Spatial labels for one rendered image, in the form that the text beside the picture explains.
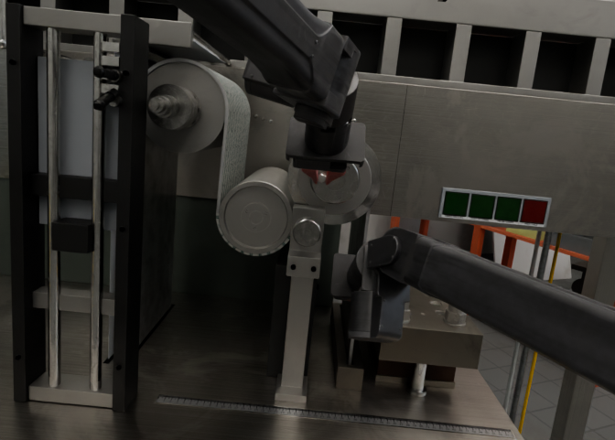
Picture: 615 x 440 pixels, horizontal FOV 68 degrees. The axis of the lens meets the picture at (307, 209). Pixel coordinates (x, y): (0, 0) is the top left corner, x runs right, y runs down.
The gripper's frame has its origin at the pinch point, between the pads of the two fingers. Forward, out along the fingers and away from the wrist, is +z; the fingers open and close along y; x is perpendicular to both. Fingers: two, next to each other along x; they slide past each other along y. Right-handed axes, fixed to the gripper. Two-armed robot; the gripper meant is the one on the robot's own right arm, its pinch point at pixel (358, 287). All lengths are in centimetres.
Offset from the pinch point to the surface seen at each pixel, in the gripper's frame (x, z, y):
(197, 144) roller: 18.0, -12.1, -28.2
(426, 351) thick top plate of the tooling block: -9.4, -1.3, 11.3
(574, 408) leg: -17, 64, 72
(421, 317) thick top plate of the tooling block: -3.9, 0.7, 11.0
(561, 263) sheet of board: 120, 389, 263
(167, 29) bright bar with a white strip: 30.2, -23.2, -32.4
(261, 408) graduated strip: -20.1, -1.4, -13.8
